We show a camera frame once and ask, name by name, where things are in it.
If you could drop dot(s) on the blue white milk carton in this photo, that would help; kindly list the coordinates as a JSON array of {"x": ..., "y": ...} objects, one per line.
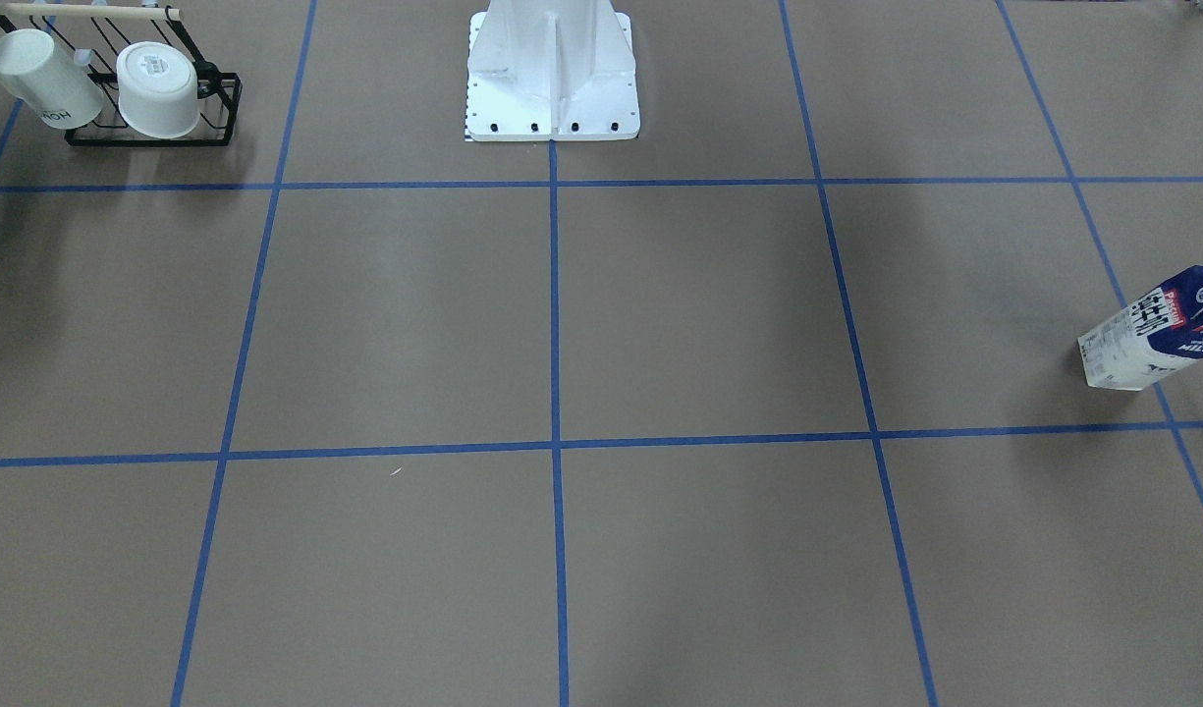
[{"x": 1148, "y": 340}]

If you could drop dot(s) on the white bowl in rack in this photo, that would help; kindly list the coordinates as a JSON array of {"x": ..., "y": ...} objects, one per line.
[{"x": 157, "y": 90}]

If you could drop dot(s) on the white mug lying in rack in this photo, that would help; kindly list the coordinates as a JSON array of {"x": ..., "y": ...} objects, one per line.
[{"x": 36, "y": 70}]

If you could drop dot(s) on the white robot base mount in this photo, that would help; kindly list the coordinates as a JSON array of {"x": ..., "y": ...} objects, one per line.
[{"x": 551, "y": 70}]

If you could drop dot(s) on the black wire cup rack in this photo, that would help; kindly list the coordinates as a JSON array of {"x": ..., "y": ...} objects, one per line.
[{"x": 94, "y": 32}]

